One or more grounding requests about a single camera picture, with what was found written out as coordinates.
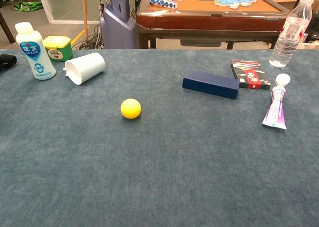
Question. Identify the white plastic cup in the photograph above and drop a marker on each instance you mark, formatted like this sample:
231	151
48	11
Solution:
88	65

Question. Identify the white yogurt bottle blue label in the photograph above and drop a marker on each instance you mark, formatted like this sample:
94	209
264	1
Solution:
35	60

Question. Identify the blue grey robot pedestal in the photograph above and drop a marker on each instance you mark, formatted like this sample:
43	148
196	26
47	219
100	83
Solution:
117	30

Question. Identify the blue white snake puzzle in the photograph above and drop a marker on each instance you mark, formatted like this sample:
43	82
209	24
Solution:
163	3

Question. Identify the yellow ball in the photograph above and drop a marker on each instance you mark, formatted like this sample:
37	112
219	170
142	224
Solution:
130	108

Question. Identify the dark blue rectangular box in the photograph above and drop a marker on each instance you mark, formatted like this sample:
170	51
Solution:
209	83

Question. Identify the green bag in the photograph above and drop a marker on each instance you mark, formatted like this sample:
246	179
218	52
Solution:
27	6

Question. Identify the wooden pole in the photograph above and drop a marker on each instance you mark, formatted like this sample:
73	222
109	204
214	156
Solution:
85	13

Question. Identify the brown wooden mahjong table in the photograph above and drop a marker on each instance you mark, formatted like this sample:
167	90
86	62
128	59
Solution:
209	21

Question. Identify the black red card box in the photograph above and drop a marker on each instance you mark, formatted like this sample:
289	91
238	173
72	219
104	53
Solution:
251	75

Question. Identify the clear plastic water bottle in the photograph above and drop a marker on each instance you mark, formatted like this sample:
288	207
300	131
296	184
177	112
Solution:
289	35

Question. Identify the green box yellow lid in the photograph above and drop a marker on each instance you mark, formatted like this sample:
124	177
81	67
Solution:
61	51

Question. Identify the dark wooden furniture leg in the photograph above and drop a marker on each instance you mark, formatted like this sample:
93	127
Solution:
7	29

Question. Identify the purple white toothpaste tube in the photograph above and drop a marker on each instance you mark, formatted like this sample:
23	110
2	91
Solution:
276	110

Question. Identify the blue tablecloth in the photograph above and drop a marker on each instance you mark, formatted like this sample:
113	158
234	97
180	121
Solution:
159	162

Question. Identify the white plastic basket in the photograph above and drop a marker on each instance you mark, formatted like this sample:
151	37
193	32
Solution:
310	45

